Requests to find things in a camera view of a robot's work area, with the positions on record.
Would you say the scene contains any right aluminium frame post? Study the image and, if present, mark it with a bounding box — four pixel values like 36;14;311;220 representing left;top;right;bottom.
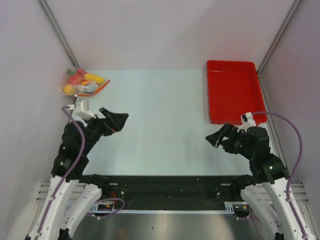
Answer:
257;0;303;76

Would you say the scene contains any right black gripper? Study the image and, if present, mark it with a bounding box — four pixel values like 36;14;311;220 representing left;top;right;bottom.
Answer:
205;121;254;159

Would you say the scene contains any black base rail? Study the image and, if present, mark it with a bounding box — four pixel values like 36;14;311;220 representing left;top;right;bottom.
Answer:
77;174;253;211

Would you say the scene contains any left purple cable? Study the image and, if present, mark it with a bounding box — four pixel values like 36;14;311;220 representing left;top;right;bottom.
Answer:
37;105;86;236

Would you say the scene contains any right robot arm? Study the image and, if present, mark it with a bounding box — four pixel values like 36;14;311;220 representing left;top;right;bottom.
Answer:
205;123;317;240

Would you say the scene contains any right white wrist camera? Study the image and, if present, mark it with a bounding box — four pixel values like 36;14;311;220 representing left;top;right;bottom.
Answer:
237;112;257;133

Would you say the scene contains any left aluminium frame post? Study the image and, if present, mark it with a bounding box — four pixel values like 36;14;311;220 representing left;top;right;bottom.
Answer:
36;0;80;68

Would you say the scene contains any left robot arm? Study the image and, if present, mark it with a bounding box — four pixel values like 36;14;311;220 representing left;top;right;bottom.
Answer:
25;105;129;240

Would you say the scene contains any dark fake food piece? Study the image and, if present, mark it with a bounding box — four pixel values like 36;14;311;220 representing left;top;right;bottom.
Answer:
84;82;98;94

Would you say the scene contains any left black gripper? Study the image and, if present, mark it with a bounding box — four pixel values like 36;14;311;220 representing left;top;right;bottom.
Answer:
82;106;129;154

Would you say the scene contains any aluminium frame post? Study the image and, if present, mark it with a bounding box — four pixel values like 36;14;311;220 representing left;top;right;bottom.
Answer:
257;0;303;76
36;0;80;68

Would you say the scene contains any white cable duct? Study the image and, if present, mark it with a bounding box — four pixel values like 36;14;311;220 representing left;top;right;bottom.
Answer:
64;201;251;215

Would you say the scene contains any red plastic bin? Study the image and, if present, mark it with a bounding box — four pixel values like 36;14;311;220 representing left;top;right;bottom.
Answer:
206;60;266;126

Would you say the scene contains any yellow fake corn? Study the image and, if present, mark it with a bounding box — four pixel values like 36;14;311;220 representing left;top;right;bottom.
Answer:
84;73;105;85

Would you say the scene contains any clear zip top bag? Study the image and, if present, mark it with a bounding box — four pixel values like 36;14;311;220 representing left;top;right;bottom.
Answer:
59;66;110;97

